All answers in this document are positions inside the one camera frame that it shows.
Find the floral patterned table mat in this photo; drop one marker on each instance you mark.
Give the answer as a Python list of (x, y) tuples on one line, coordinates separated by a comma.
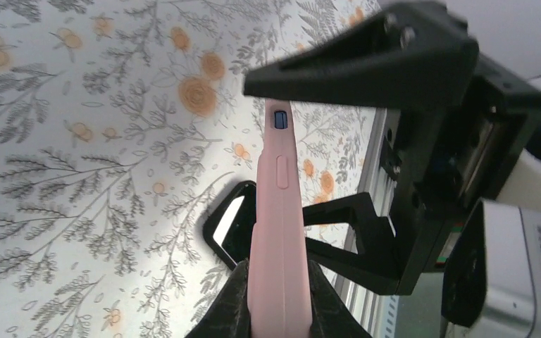
[(122, 125)]

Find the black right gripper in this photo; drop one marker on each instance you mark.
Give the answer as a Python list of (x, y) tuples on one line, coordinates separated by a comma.
[(411, 55)]

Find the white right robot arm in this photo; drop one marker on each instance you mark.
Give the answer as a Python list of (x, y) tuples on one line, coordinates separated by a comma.
[(491, 262)]

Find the pink phone case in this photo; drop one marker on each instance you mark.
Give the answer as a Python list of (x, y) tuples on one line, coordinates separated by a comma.
[(278, 289)]

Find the aluminium front rail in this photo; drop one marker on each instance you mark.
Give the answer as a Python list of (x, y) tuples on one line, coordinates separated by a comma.
[(375, 313)]

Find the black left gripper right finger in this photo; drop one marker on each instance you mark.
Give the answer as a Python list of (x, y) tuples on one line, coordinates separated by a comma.
[(331, 318)]

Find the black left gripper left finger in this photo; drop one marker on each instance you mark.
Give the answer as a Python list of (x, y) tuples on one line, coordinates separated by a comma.
[(228, 316)]

